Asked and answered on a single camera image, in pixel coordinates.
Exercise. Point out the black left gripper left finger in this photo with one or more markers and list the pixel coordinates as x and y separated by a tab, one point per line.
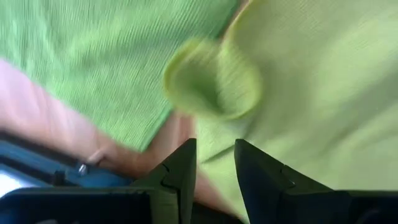
177	186

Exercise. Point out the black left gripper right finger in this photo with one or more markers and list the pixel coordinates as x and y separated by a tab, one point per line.
261	186

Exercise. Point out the lime green microfiber towel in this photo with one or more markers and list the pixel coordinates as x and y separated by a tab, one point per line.
311	93

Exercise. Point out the black aluminium table frame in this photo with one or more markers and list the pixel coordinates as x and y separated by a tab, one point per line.
93	180

